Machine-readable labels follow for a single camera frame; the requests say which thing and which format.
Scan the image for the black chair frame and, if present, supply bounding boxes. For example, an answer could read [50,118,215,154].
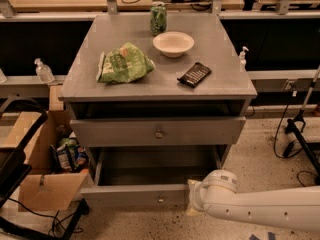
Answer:
[0,94,89,240]

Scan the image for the white pump bottle right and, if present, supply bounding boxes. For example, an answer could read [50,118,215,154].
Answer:
[239,46,249,68]

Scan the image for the green soda can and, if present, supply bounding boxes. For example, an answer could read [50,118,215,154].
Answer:
[150,1,167,36]

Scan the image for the black snack bar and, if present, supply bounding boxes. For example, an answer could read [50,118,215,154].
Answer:
[178,62,211,88]

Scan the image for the grey top drawer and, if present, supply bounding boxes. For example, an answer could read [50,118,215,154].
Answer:
[71,117,245,147]

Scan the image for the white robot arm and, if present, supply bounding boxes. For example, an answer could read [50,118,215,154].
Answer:
[187,170,320,233]

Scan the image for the black floor cable left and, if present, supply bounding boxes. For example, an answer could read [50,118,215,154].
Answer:
[6,197,85,239]

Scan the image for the white bowl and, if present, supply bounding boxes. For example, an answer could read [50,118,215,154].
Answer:
[153,31,194,58]

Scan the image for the grey drawer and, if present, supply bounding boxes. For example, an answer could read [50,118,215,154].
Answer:
[71,117,245,147]
[81,145,221,207]

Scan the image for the clear sanitizer bottle left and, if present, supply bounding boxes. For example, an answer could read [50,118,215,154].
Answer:
[34,58,55,83]

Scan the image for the snack bags in box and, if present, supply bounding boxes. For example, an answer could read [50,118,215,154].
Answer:
[49,138,89,173]

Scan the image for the green chip bag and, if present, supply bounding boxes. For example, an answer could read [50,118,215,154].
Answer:
[96,42,155,84]

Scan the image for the black floor cable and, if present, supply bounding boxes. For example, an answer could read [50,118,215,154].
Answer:
[6,197,85,239]
[273,83,320,189]

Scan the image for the grey drawer cabinet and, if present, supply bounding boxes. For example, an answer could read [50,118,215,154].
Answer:
[58,11,258,185]

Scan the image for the black floor cable right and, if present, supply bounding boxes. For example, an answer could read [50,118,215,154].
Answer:
[273,83,320,189]

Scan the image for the cardboard box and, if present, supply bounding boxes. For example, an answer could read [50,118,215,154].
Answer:
[2,85,91,213]

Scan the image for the black stand with pole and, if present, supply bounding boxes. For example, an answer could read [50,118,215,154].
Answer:
[285,67,320,186]

